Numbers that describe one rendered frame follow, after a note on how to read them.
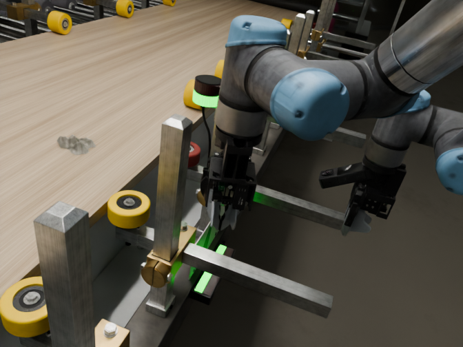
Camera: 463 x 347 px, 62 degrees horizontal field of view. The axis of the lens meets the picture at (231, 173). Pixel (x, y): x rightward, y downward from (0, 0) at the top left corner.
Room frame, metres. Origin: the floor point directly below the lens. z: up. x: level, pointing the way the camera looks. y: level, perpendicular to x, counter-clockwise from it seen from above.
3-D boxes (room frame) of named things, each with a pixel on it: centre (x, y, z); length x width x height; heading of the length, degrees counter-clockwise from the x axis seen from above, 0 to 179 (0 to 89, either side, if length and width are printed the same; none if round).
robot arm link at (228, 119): (0.52, 0.00, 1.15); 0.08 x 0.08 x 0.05
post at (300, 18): (1.49, -0.14, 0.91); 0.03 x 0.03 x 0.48; 77
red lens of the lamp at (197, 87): (0.77, 0.08, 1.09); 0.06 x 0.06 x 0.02
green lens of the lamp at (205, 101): (0.77, 0.08, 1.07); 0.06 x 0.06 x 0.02
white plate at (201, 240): (0.72, 0.02, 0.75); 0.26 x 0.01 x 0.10; 167
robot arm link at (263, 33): (0.52, 0.00, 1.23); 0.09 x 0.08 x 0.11; 34
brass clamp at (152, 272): (0.54, 0.09, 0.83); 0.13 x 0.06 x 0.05; 167
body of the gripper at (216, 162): (0.51, 0.00, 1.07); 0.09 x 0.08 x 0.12; 7
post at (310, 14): (1.73, -0.20, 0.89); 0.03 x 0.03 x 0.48; 77
